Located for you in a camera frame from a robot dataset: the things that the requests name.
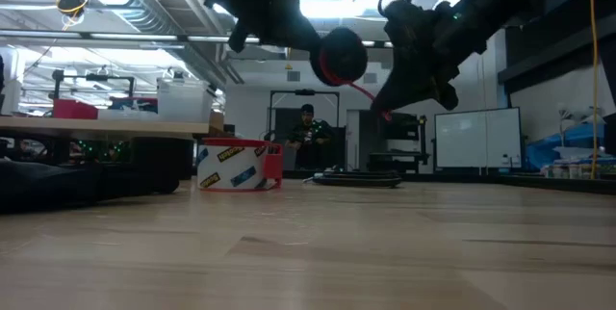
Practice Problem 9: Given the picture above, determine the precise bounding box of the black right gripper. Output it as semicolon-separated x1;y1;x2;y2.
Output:
370;0;482;115

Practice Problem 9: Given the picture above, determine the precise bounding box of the red cord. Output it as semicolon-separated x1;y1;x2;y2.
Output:
317;49;394;122

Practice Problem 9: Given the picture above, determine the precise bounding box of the black equipment rack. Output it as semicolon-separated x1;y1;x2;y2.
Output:
358;111;430;175

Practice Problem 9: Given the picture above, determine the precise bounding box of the whiteboard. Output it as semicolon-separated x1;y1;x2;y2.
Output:
434;107;523;170

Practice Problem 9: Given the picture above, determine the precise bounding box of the person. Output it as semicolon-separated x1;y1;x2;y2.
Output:
283;103;334;169

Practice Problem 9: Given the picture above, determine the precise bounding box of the black C-clamp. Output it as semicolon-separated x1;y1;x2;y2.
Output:
302;169;403;189

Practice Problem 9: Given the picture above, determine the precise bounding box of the white plastic container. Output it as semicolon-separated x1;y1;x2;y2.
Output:
157;78;216;123

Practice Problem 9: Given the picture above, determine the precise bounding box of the red tape dispenser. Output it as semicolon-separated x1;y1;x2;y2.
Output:
195;137;284;193

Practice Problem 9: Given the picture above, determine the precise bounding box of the long ceiling light strip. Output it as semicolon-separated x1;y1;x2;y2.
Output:
0;30;394;50

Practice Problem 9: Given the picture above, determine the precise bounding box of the blue tarp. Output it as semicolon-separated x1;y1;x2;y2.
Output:
524;123;616;171

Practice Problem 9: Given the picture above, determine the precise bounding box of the grey metal cart wooden top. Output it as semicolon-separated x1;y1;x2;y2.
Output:
0;110;226;179

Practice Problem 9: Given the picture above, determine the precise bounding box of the red storage box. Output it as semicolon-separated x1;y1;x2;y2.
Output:
52;98;99;120

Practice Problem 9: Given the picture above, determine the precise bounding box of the black camera gantry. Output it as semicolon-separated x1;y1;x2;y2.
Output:
268;90;341;141
51;69;136;100

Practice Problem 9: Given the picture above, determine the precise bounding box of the ceiling cord reel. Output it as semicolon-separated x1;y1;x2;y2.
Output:
56;0;89;27

